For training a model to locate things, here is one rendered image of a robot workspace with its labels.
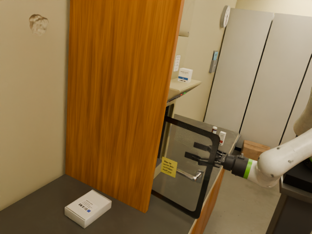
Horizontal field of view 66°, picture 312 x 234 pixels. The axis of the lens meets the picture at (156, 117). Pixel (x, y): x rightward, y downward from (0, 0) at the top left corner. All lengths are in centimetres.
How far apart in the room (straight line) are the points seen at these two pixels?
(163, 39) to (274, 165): 63
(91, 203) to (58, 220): 14
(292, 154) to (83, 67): 92
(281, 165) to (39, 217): 97
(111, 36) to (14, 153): 63
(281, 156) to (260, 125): 314
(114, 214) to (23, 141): 50
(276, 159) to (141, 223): 61
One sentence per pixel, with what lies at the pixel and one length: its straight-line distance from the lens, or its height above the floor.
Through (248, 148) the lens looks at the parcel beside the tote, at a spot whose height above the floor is 27.
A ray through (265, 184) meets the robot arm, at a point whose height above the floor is 119.
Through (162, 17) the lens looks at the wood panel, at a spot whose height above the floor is 176.
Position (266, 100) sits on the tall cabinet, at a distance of 408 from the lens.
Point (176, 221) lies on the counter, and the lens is 118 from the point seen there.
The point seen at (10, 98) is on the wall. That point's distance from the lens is 108.
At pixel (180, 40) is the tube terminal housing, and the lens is 119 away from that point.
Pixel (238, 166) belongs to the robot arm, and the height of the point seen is 121.
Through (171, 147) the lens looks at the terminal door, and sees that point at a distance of 104.
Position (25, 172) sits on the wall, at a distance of 126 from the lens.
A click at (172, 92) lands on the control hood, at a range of 99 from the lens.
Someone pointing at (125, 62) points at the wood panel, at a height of 158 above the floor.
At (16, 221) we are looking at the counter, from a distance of 117.
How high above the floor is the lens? 172
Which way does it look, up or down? 20 degrees down
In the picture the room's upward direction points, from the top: 9 degrees clockwise
